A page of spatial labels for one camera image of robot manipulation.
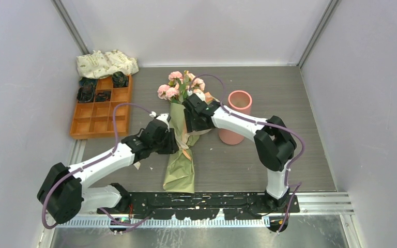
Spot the dark rolled sock top left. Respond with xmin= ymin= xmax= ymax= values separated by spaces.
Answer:
xmin=79 ymin=77 xmax=98 ymax=87

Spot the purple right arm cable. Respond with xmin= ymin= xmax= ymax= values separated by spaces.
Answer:
xmin=187 ymin=73 xmax=307 ymax=234

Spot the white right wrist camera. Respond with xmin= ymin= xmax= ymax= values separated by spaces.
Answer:
xmin=193 ymin=89 xmax=206 ymax=101

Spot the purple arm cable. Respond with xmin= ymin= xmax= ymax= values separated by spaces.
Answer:
xmin=41 ymin=102 xmax=157 ymax=235
xmin=187 ymin=73 xmax=307 ymax=234

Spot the dark rolled sock middle centre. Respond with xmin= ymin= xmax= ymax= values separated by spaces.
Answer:
xmin=95 ymin=91 xmax=111 ymax=102

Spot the green paper flower bouquet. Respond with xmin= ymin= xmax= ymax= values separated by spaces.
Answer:
xmin=157 ymin=70 xmax=215 ymax=193

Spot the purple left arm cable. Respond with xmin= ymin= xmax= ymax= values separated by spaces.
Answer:
xmin=41 ymin=102 xmax=157 ymax=235

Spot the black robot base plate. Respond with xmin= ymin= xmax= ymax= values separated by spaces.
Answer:
xmin=105 ymin=192 xmax=300 ymax=221

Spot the aluminium frame rail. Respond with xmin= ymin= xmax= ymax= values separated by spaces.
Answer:
xmin=37 ymin=138 xmax=354 ymax=233

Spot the orange wooden compartment tray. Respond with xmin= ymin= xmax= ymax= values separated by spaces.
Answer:
xmin=70 ymin=75 xmax=133 ymax=140

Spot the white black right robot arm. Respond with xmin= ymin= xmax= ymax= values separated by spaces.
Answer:
xmin=182 ymin=94 xmax=297 ymax=212

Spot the beige printed ribbon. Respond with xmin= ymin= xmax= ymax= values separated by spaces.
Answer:
xmin=133 ymin=128 xmax=213 ymax=171

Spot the dark rolled sock middle left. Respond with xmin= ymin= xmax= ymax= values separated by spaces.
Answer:
xmin=77 ymin=84 xmax=95 ymax=103

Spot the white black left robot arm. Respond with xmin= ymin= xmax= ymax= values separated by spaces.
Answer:
xmin=37 ymin=114 xmax=178 ymax=224

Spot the dark rolled sock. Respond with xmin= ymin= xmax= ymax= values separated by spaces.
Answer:
xmin=79 ymin=77 xmax=98 ymax=87
xmin=77 ymin=84 xmax=95 ymax=103
xmin=112 ymin=71 xmax=129 ymax=88
xmin=95 ymin=91 xmax=111 ymax=102

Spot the pink cylindrical vase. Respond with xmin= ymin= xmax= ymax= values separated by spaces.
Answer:
xmin=218 ymin=90 xmax=253 ymax=146

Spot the dark rolled sock top right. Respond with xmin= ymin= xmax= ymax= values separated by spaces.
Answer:
xmin=112 ymin=71 xmax=129 ymax=88

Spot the cream printed cloth bag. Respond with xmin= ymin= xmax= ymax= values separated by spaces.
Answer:
xmin=76 ymin=50 xmax=139 ymax=79

